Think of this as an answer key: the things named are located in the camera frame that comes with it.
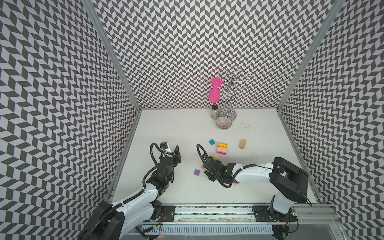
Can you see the natural wood block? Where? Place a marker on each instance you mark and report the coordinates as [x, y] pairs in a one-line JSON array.
[[242, 144]]

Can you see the orange wood block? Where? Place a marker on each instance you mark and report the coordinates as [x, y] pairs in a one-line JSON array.
[[222, 145]]

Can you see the pink half-round wood block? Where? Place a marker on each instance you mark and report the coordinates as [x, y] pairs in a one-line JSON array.
[[221, 149]]

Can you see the striped ceramic bowl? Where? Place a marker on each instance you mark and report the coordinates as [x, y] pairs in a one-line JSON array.
[[223, 123]]

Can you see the chrome wire stand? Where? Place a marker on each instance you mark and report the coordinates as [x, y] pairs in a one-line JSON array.
[[232, 81]]

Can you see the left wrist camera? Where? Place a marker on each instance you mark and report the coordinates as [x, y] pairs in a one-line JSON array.
[[164, 146]]

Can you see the left corner metal post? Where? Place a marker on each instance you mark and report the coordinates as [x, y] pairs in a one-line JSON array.
[[95, 20]]

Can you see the pink lamp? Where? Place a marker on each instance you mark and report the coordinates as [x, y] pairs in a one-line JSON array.
[[215, 92]]

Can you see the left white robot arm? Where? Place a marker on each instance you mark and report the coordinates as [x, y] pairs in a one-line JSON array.
[[113, 221]]

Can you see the metal base rail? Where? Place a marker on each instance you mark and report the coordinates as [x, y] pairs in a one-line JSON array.
[[245, 219]]

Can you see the right corner metal post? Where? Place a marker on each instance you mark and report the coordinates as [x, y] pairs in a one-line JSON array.
[[321, 34]]

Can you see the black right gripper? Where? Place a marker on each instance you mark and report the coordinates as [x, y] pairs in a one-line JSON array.
[[211, 165]]

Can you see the glass spice jar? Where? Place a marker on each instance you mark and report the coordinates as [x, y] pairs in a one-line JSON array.
[[214, 111]]

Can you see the teal wood cube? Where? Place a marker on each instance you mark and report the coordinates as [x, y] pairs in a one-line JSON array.
[[212, 142]]

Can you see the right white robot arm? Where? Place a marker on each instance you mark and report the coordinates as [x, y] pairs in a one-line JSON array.
[[290, 181]]

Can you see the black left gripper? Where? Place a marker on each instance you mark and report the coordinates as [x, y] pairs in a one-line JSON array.
[[178, 157]]

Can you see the corner metal post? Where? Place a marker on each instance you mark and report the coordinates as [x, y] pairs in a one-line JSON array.
[[321, 34], [95, 20]]

